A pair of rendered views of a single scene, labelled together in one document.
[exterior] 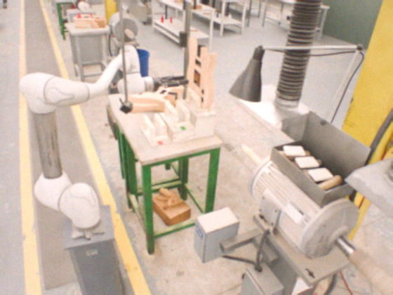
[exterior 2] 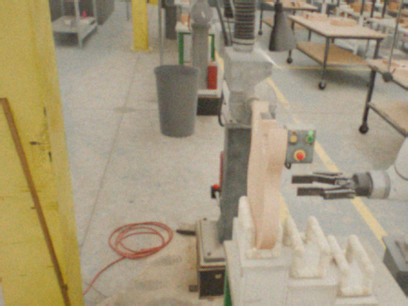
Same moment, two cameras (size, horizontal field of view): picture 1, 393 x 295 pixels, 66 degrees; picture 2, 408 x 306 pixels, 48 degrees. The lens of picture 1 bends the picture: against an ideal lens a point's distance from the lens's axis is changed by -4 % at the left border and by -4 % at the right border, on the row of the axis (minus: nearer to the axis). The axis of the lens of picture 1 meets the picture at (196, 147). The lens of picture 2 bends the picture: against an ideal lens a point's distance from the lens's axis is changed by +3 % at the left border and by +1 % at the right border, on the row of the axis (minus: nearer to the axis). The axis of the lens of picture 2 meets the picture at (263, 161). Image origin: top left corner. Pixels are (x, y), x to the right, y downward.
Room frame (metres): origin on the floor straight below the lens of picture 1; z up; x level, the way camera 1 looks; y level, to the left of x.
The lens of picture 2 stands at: (3.12, 0.32, 1.93)
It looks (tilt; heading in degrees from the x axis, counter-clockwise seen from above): 25 degrees down; 195
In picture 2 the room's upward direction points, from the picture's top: 5 degrees clockwise
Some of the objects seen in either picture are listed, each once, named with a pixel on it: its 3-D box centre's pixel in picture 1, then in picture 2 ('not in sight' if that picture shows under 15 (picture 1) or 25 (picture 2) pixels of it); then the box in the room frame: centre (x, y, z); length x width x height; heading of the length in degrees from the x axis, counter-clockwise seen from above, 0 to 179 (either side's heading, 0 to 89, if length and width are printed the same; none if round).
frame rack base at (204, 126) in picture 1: (196, 117); (258, 260); (1.96, 0.01, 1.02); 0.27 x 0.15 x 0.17; 27
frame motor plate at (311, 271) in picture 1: (302, 237); (244, 114); (0.84, -0.45, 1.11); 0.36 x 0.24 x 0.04; 28
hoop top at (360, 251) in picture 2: (148, 123); (361, 253); (1.81, 0.33, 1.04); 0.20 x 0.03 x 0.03; 26
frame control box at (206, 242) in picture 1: (227, 248); (290, 143); (0.86, -0.16, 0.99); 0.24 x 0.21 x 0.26; 28
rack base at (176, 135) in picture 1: (176, 126); (301, 269); (1.90, 0.15, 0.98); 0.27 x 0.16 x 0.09; 27
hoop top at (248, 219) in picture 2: not in sight; (247, 214); (1.98, -0.03, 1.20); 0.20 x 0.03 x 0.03; 26
